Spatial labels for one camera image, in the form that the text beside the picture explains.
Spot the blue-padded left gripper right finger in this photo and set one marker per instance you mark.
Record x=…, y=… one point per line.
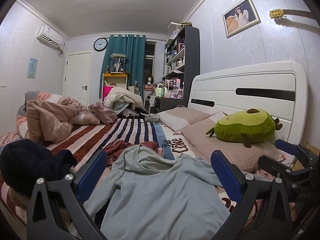
x=262, y=208

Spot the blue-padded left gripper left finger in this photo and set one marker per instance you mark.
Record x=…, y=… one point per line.
x=44, y=215

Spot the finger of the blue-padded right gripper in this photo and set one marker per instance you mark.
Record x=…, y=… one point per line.
x=286, y=147

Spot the light blue hoodie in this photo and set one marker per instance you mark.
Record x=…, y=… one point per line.
x=146, y=196

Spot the black navy clothes pile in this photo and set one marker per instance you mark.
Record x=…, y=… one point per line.
x=23, y=162

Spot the cardboard box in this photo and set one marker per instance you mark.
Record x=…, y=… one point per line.
x=309, y=151

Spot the green avocado plush toy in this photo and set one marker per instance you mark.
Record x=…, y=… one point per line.
x=248, y=127

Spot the white bed headboard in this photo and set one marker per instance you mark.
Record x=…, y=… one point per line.
x=280, y=88

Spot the striped bed sheet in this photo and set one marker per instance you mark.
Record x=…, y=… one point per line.
x=85, y=140

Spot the dark red garment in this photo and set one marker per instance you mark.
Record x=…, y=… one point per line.
x=115, y=148

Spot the pink beige duvet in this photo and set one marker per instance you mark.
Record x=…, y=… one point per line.
x=53, y=121

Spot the pink ribbed pillow near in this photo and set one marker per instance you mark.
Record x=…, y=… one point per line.
x=203, y=145

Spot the pink ribbed pillow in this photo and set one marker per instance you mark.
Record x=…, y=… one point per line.
x=180, y=117
x=203, y=145

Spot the pink shiny handbag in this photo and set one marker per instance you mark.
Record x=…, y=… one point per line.
x=106, y=115

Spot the pink ribbed pillow far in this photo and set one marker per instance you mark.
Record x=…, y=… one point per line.
x=180, y=117

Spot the cream blanket pile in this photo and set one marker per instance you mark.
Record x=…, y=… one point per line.
x=122, y=95

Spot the white door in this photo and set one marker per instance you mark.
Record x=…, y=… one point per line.
x=77, y=76

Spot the dark tall bookshelf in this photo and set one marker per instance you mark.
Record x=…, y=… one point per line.
x=181, y=65

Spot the framed portrait photo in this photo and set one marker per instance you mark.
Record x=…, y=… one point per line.
x=240, y=17

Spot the yellow small cabinet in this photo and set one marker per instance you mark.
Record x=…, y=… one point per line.
x=117, y=78

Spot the glass display case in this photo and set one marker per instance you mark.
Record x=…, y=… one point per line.
x=118, y=62

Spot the white air conditioner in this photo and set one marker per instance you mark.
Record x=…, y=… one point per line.
x=47, y=35

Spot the yellow guitar on wall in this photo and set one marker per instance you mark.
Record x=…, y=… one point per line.
x=278, y=13

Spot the blue wall poster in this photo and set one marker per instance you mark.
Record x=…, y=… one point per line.
x=32, y=68

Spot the round black wall clock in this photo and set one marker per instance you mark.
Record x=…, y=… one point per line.
x=100, y=44

